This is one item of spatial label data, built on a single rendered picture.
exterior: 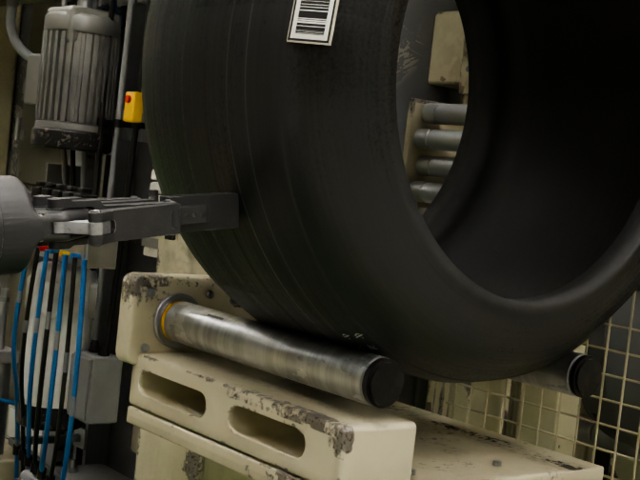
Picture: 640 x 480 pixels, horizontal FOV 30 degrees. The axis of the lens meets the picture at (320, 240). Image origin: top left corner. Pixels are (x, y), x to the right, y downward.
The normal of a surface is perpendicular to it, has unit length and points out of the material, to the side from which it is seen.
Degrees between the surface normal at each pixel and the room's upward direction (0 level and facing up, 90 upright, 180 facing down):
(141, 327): 90
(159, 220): 88
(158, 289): 90
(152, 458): 90
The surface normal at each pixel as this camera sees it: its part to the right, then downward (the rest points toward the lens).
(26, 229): 0.62, 0.07
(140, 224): 0.79, 0.09
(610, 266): -0.37, -0.83
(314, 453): -0.77, -0.05
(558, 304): 0.62, 0.29
